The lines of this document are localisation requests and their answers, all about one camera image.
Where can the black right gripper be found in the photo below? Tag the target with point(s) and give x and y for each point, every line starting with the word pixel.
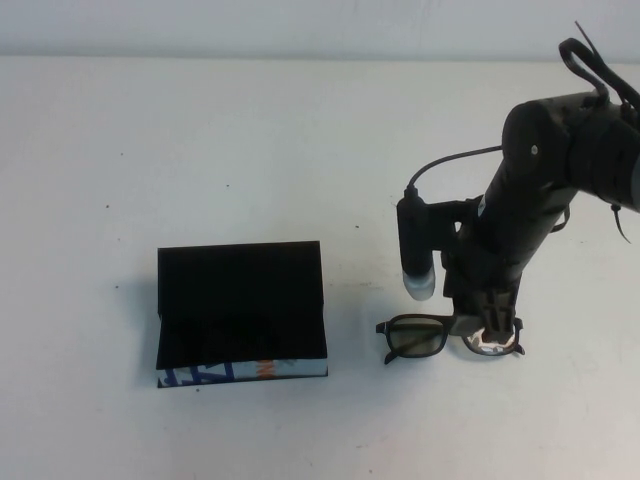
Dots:
pixel 490 250

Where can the black framed glasses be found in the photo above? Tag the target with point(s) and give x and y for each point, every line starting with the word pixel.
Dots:
pixel 415 340

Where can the black glasses case printed side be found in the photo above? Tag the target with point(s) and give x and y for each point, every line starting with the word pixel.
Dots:
pixel 235 290

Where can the right wrist camera black silver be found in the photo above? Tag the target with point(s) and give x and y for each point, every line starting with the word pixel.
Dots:
pixel 415 240

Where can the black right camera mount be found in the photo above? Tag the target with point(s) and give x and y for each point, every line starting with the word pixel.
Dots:
pixel 450 212

